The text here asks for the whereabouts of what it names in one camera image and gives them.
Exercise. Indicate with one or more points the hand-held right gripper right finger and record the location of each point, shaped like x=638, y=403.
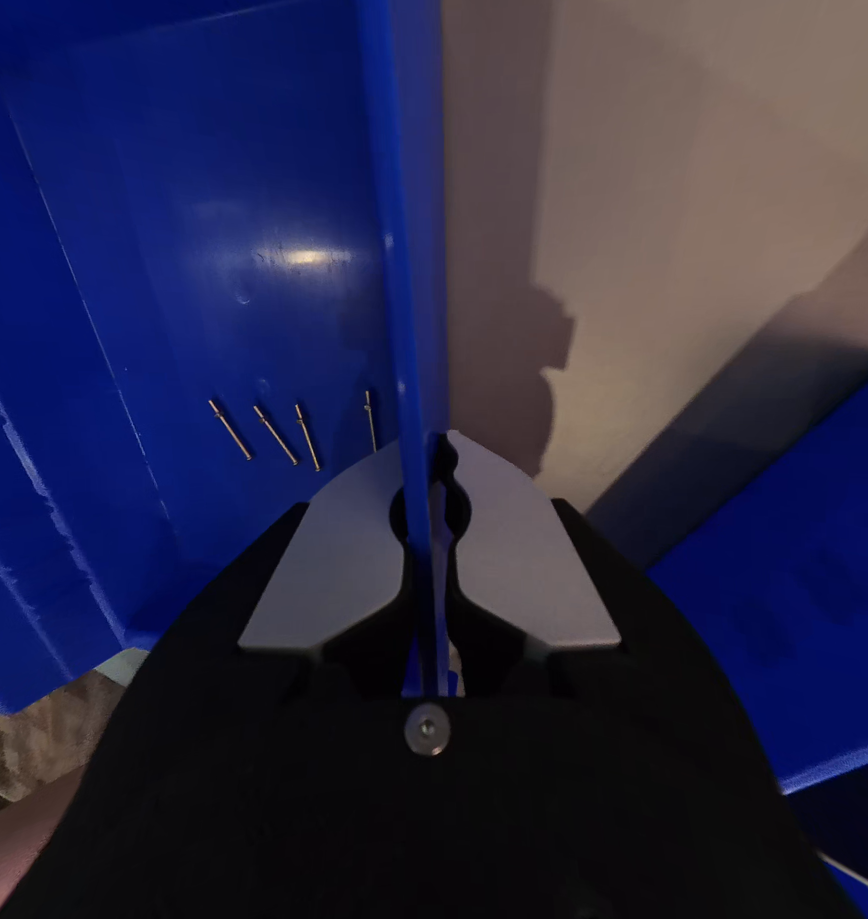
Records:
x=534, y=574

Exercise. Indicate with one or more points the blue divided plastic bin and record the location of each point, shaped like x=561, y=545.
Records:
x=800, y=574

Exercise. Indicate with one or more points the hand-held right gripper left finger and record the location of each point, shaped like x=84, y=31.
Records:
x=333, y=574

